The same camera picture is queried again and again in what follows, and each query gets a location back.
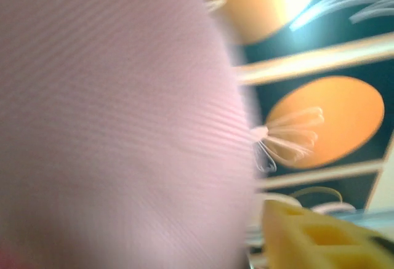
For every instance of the pink backpack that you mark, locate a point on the pink backpack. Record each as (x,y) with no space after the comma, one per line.
(107,112)

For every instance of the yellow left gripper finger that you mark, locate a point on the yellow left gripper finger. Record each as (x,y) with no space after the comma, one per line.
(314,244)

